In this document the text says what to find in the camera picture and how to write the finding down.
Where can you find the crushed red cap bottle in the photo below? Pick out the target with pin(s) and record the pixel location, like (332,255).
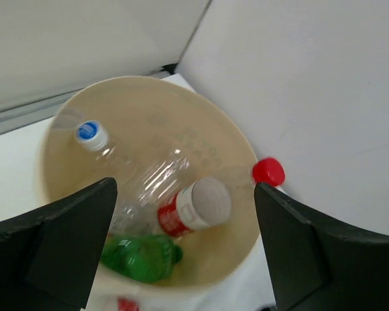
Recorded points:
(121,304)

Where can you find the aluminium frame rail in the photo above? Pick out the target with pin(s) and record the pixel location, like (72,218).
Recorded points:
(37,96)

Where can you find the blue label clear bottle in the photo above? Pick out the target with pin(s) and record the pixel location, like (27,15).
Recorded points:
(143,177)

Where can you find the clear bottle red cap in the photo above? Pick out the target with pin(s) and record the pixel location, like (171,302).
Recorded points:
(268,170)

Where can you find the green plastic bottle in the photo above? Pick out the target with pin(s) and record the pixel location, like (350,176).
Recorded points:
(147,258)

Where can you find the red label clear bottle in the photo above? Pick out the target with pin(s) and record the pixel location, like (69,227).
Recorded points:
(204,204)

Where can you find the beige round bin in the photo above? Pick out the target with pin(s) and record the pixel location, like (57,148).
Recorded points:
(155,137)

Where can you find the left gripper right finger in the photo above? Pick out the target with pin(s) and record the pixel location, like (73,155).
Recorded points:
(317,262)

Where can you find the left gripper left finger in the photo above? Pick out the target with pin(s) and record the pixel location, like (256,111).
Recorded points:
(49,256)

